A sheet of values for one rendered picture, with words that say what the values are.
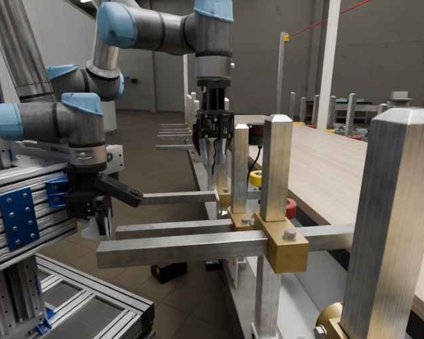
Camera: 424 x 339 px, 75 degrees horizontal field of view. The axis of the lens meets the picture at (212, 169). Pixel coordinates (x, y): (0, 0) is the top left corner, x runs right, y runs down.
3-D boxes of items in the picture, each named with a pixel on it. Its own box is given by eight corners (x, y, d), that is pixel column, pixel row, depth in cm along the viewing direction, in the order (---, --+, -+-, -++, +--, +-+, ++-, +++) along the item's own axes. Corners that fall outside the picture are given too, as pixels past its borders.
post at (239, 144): (231, 292, 80) (235, 124, 67) (229, 284, 84) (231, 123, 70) (243, 290, 81) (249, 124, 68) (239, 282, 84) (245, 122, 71)
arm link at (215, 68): (193, 59, 60) (230, 60, 61) (194, 81, 61) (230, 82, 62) (196, 55, 53) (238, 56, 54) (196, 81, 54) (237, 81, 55)
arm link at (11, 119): (13, 136, 63) (68, 134, 66) (-5, 145, 52) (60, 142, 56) (7, 101, 61) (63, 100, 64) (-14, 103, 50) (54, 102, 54)
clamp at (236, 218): (235, 245, 68) (236, 226, 66) (225, 220, 81) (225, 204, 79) (258, 243, 69) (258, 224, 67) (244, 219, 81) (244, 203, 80)
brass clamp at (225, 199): (217, 208, 92) (217, 194, 91) (211, 194, 105) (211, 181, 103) (235, 207, 93) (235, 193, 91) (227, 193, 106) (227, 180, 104)
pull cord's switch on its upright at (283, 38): (276, 132, 334) (283, 31, 304) (273, 130, 343) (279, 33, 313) (283, 132, 335) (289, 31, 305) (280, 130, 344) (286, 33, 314)
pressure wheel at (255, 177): (266, 209, 94) (267, 177, 91) (244, 204, 98) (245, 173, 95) (274, 202, 100) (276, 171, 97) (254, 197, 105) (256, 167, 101)
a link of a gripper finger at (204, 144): (201, 182, 60) (200, 140, 58) (198, 174, 66) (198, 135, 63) (215, 181, 61) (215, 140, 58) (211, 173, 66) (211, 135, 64)
